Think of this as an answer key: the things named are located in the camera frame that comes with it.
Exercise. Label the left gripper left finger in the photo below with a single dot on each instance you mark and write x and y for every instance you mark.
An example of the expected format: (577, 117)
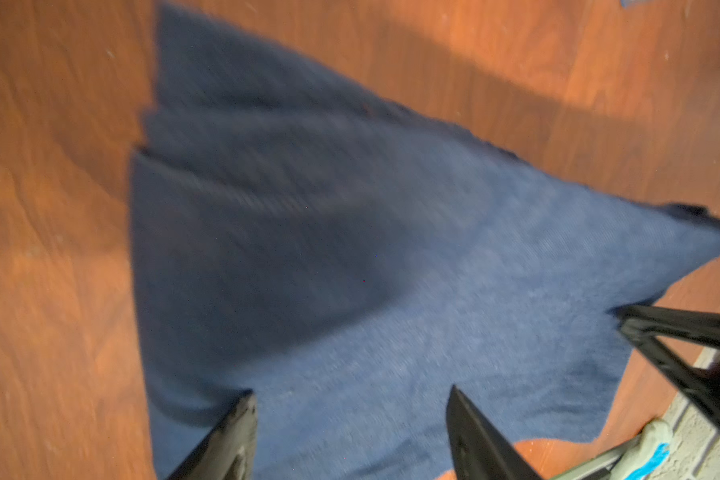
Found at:
(228, 451)

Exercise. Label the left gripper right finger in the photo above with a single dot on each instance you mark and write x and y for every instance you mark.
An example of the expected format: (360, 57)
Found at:
(478, 450)

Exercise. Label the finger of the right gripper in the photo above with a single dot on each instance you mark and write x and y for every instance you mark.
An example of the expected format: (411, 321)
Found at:
(684, 346)

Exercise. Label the dark blue denim trousers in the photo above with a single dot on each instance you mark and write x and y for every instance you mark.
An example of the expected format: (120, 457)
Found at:
(348, 260)

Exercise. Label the blue work glove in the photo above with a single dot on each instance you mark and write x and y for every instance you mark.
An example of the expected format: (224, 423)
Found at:
(646, 455)

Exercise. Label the aluminium mounting rail frame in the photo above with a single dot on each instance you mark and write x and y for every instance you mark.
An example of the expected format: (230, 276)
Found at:
(598, 467)

